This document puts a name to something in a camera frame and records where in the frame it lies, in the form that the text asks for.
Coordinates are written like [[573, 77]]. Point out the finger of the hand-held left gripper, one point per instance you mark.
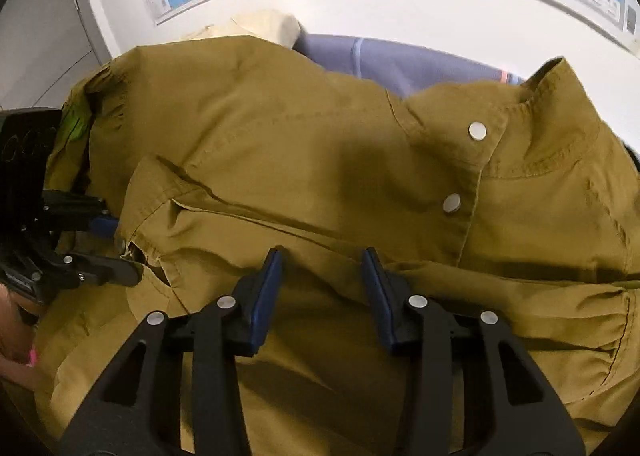
[[102, 225], [110, 273]]

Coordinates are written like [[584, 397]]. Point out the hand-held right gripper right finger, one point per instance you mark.
[[382, 306]]

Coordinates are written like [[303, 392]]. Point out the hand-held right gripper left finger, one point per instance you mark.
[[262, 306]]

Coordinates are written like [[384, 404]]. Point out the olive snap-button jacket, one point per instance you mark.
[[300, 161]]

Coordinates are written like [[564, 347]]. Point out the person's left hand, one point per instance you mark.
[[15, 373]]

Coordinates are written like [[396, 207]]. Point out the grey cabinet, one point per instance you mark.
[[40, 36]]

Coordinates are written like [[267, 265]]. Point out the purple checked bed sheet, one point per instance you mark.
[[400, 66]]

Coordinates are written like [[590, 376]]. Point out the cream duvet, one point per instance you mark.
[[260, 26]]

